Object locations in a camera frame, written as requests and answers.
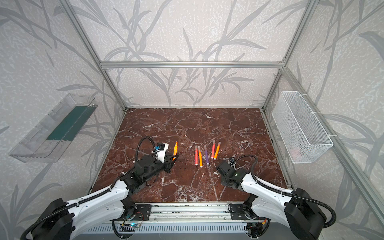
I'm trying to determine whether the pink marker group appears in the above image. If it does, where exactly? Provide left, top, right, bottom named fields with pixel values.
left=211, top=140, right=216, bottom=159
left=195, top=146, right=199, bottom=166

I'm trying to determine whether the orange marker group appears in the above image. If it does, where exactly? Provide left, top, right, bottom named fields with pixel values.
left=214, top=142, right=221, bottom=160

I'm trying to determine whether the purple marker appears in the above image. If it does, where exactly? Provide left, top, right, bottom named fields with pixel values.
left=204, top=145, right=210, bottom=166

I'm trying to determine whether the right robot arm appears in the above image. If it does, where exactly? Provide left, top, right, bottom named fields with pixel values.
left=217, top=158, right=337, bottom=240

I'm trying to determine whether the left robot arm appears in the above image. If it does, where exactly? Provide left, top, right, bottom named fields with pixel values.
left=20, top=155, right=179, bottom=240

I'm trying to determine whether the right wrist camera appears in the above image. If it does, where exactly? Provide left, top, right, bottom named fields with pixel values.
left=228, top=157, right=236, bottom=166

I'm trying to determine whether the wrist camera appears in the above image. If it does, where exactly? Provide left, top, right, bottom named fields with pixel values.
left=228, top=157, right=236, bottom=166
left=153, top=143, right=169, bottom=163

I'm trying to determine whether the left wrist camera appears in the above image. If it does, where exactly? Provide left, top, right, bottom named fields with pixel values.
left=153, top=143, right=169, bottom=163

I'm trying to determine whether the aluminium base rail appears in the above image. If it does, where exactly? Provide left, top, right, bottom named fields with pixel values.
left=61, top=201, right=316, bottom=224

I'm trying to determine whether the white wire mesh basket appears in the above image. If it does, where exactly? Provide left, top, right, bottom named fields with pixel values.
left=272, top=91, right=334, bottom=164

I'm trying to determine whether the clear plastic wall tray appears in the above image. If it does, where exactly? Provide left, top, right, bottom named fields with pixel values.
left=9, top=94, right=98, bottom=163

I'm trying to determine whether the aluminium frame crossbar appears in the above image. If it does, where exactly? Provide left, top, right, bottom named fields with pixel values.
left=100, top=61, right=283, bottom=69

